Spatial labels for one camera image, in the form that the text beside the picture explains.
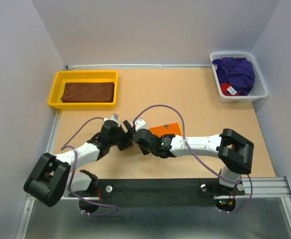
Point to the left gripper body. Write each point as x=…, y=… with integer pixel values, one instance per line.
x=120, y=139

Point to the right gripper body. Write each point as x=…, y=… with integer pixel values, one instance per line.
x=147, y=151

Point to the orange towel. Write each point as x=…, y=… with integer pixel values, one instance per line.
x=171, y=128

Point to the brown towel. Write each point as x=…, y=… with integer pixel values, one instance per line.
x=102, y=92

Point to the purple towel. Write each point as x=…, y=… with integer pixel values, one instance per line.
x=238, y=72

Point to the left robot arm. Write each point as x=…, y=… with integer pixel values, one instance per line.
x=49, y=179

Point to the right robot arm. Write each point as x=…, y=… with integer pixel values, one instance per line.
x=234, y=150

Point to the yellow plastic tray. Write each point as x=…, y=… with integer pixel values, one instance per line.
x=87, y=76

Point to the red blue towel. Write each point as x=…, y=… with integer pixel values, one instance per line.
x=228, y=90

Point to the white plastic basket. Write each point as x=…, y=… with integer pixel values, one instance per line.
x=259, y=90

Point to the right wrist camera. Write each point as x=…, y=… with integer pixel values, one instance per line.
x=139, y=124

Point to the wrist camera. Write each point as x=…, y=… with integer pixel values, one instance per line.
x=139, y=124
x=114, y=118

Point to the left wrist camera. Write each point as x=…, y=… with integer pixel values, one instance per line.
x=114, y=118

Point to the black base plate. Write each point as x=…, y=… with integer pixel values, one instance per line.
x=142, y=193

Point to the aluminium frame rail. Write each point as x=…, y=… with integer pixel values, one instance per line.
x=274, y=187

